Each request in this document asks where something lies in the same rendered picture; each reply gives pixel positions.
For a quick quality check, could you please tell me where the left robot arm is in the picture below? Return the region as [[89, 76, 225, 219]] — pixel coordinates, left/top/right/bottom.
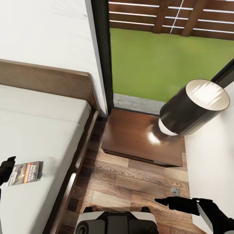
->
[[0, 156, 16, 234]]

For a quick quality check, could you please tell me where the hardback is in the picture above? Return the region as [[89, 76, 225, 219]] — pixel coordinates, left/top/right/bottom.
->
[[6, 161, 40, 186]]

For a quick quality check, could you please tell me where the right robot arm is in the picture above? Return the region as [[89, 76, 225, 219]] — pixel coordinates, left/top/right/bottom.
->
[[155, 187, 234, 234]]

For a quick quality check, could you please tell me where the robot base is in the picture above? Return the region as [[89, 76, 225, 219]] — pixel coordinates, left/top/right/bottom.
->
[[75, 207, 159, 234]]

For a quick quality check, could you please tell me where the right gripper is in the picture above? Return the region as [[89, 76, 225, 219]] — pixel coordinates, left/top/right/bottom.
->
[[155, 196, 189, 214]]

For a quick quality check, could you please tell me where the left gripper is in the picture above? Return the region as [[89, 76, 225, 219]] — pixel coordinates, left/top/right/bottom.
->
[[0, 156, 16, 183]]

